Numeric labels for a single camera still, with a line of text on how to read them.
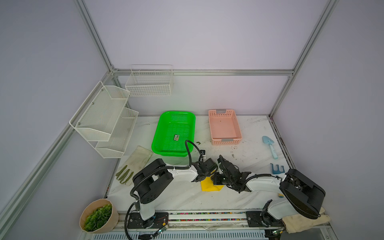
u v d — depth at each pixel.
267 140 1.04
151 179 0.51
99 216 0.64
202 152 0.82
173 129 1.11
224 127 1.15
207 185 0.84
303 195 0.44
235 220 0.75
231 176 0.68
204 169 0.70
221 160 0.80
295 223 0.72
